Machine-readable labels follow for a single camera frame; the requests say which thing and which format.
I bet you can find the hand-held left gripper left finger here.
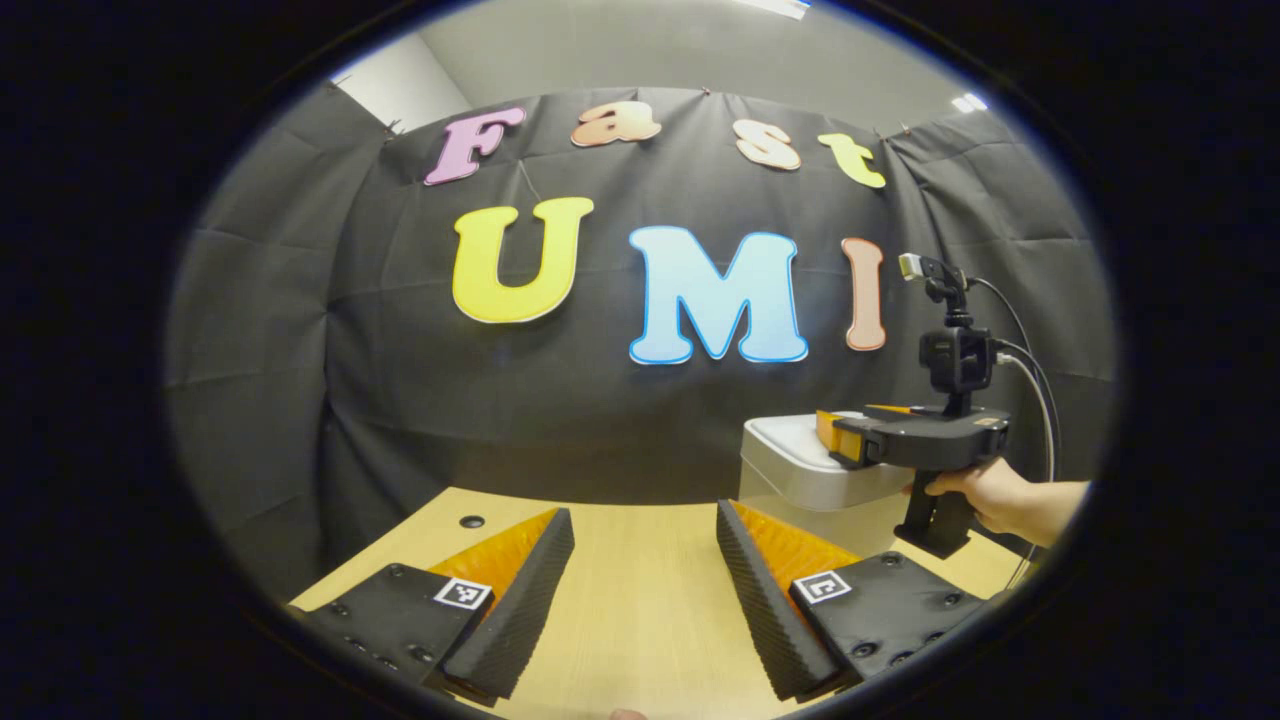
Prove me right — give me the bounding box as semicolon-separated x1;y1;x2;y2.
288;507;577;706

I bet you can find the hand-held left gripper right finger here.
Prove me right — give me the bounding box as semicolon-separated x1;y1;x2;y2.
714;498;993;704

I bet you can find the grey desktop garbage bin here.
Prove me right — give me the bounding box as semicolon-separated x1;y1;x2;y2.
738;412;936;561

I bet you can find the wooden desktop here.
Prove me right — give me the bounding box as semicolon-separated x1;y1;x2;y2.
290;487;1041;720

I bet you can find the black backdrop cloth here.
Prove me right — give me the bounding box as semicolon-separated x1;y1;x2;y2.
165;85;1116;601

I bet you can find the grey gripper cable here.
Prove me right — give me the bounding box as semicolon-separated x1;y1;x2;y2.
995;350;1056;483

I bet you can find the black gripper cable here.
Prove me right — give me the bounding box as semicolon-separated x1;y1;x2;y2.
965;277;1063;483

